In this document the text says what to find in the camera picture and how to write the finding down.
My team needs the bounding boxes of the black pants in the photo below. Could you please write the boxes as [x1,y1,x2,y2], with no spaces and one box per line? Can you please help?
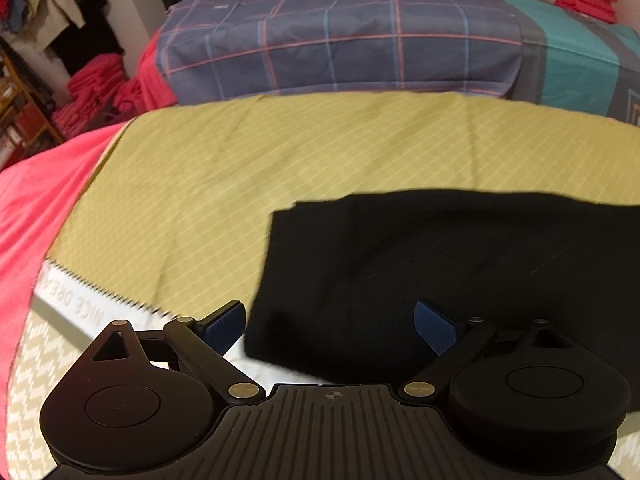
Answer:
[244,190,639,386]

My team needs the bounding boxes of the pink bed cover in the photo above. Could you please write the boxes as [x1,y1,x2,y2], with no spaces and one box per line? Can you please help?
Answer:
[0,121,132,421]

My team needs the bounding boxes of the red clothes pile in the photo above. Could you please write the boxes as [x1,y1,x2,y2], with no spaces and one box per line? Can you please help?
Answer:
[52,30,178,140]

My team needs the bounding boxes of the wooden shelf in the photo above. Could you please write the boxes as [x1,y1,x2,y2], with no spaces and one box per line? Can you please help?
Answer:
[1,49,65,170]

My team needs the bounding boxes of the teal grey folded blanket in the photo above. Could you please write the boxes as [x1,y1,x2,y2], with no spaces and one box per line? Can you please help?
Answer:
[501,0,639,126]

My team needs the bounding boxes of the blue plaid folded blanket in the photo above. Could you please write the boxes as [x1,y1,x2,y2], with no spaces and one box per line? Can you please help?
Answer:
[155,0,523,104]

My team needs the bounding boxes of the hanging clothes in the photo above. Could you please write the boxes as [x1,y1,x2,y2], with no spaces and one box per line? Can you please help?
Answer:
[0,0,126,76]

